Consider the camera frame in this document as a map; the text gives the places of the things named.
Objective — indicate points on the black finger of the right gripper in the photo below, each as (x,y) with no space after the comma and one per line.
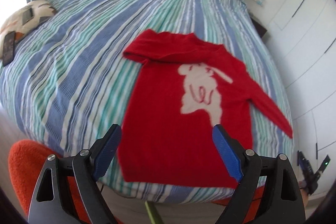
(310,176)

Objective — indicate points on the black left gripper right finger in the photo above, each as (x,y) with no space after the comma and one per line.
(281,200)

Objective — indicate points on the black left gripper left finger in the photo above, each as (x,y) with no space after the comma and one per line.
(52,201)

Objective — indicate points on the red sweater with white print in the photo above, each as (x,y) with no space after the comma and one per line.
(184,88)

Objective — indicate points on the orange fleece garment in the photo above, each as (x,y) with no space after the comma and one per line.
(26,159)

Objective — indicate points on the green stick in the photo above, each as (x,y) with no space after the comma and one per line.
(153,214)

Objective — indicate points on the striped blue green bed sheet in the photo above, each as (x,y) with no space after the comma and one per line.
(69,81)

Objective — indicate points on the white wardrobe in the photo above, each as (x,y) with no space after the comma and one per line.
(300,35)

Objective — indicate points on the dark bedside table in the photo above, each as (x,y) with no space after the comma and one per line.
(261,30)

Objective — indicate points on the patterned cushion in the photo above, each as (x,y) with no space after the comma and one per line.
(28,18)

